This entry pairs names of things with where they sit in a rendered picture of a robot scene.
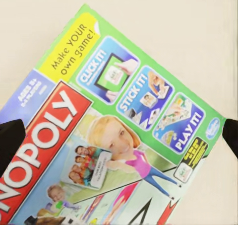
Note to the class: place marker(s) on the bed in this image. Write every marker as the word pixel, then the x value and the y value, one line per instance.
pixel 195 40

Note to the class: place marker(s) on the board game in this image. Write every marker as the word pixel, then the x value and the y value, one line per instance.
pixel 112 137

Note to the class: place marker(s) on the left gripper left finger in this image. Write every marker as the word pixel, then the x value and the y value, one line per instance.
pixel 12 135

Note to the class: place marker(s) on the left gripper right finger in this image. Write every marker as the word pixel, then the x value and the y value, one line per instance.
pixel 230 134

